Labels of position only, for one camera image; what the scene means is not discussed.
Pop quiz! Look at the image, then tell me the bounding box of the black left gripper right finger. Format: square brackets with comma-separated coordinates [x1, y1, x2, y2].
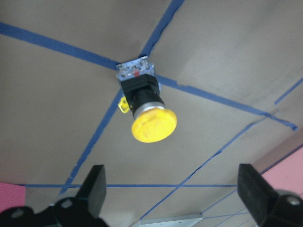
[237, 164, 282, 225]

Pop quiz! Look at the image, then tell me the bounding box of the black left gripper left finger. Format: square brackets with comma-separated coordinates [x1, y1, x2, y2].
[77, 165, 106, 218]

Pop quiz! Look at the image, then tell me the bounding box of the yellow push button switch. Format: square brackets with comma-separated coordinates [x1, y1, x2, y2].
[116, 56, 178, 143]

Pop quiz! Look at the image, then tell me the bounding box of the pink plastic bin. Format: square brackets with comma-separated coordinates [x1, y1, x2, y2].
[262, 146, 303, 198]

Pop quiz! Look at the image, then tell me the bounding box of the pink cube centre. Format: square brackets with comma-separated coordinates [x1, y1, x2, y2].
[0, 183, 26, 212]

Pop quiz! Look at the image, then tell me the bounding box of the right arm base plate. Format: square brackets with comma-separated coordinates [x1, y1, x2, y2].
[132, 214, 204, 227]

